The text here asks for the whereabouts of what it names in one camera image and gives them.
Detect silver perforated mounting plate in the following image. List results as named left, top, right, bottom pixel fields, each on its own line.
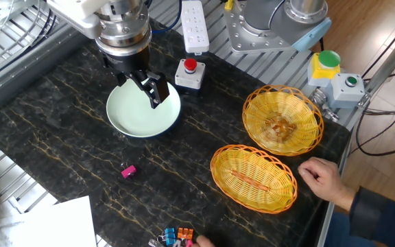
left=0, top=0, right=39, bottom=25

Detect silver metal clamp bracket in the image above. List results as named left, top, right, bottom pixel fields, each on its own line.
left=312, top=88, right=341, bottom=123

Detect white power strip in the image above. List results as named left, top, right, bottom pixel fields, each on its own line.
left=180, top=0, right=211, bottom=56

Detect aluminium frame post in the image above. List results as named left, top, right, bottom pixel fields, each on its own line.
left=357, top=23, right=395, bottom=104

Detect black floor cable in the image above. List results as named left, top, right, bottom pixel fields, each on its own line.
left=350, top=99, right=395, bottom=157

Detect person's blue jeans leg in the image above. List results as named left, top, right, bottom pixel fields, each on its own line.
left=323, top=211, right=380, bottom=247

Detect pale green plate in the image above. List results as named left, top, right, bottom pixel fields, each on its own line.
left=106, top=78, right=182, bottom=139

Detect grey box red button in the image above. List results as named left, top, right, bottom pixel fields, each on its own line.
left=174, top=58, right=206, bottom=94

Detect person's left hand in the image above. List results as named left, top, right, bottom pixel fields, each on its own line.
left=191, top=235, right=216, bottom=247

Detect grey aluminium frame beam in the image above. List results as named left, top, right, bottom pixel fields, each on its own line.
left=0, top=23, right=91, bottom=121

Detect white paper sheets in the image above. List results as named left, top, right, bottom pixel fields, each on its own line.
left=10, top=195, right=98, bottom=247

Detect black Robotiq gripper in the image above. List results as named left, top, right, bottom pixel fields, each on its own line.
left=97, top=43, right=171, bottom=110

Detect person's right hand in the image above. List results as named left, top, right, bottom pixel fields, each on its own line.
left=297, top=156, right=357, bottom=212

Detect round yellow wicker basket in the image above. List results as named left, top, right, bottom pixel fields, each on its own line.
left=241, top=84, right=325, bottom=157

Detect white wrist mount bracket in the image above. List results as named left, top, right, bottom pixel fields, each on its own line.
left=46, top=0, right=113, bottom=40

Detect blue binder clip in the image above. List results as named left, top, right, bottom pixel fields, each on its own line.
left=164, top=227, right=177, bottom=246

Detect small pink clothespin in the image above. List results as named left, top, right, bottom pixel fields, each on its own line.
left=120, top=162, right=139, bottom=180

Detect yellow box green mushroom button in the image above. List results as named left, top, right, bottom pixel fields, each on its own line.
left=307, top=49, right=342, bottom=87

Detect oval yellow wicker basket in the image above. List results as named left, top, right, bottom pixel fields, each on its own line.
left=210, top=144, right=298, bottom=215

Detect black cable bundle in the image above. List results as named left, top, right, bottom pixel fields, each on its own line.
left=29, top=0, right=58, bottom=45

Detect grey box small green button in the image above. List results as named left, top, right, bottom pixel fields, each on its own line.
left=326, top=73, right=366, bottom=110

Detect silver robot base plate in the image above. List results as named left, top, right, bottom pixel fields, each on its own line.
left=223, top=0, right=296, bottom=55

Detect blue cable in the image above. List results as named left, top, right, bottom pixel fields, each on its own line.
left=151, top=0, right=183, bottom=35

